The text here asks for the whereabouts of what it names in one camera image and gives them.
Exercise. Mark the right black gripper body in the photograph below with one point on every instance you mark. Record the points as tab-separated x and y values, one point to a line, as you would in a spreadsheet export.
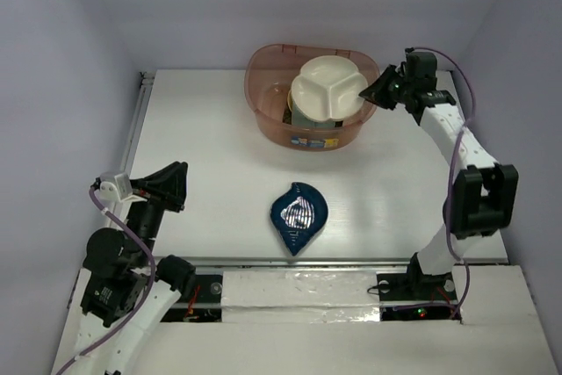
406	86

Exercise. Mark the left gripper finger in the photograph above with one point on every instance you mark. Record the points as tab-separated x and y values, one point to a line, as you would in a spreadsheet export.
178	185
166	181

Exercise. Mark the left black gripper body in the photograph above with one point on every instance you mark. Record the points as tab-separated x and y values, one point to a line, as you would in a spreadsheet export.
162	200

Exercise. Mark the white three-section divided plate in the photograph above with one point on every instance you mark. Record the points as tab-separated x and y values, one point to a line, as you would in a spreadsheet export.
327	88

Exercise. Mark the light teal rectangular plate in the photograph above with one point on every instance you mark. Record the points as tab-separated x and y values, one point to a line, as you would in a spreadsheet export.
300	120

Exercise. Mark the yellow round plate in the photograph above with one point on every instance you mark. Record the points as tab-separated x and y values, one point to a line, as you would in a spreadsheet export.
289	101

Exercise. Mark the dark blue leaf-shaped plate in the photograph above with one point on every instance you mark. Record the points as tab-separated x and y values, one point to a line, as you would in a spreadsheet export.
298	216

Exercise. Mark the black floral square plate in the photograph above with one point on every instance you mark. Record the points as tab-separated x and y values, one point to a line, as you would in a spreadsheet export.
286	117

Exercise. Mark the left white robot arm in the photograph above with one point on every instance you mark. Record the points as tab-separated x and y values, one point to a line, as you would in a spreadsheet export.
129	290

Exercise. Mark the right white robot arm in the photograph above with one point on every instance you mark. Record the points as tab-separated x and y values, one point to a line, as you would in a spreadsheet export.
481	191

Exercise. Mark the pink translucent plastic bin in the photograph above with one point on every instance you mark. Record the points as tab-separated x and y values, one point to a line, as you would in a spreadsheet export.
268	79

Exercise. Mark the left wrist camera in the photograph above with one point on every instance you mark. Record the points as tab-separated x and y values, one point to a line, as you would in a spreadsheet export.
114	187

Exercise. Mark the aluminium rail frame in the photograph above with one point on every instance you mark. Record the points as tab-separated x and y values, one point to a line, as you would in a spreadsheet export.
147	80

